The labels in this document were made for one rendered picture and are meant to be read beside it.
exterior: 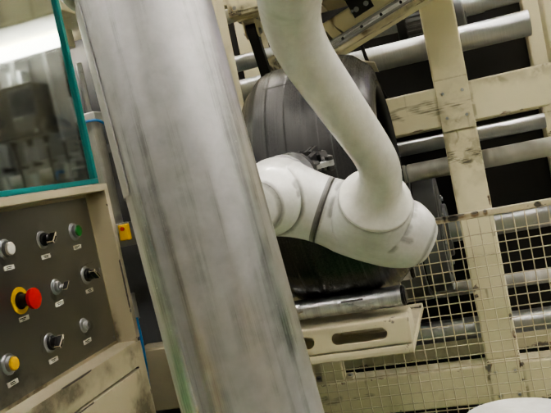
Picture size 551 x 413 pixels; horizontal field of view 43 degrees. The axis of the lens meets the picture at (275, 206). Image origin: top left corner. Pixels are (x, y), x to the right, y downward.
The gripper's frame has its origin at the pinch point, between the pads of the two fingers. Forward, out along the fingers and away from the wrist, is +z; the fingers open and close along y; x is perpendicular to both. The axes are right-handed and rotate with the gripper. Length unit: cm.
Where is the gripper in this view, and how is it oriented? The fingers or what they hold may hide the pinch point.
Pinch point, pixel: (311, 156)
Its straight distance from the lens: 135.7
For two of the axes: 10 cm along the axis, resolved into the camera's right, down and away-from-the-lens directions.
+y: -9.5, 1.8, 2.7
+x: 2.3, 9.5, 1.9
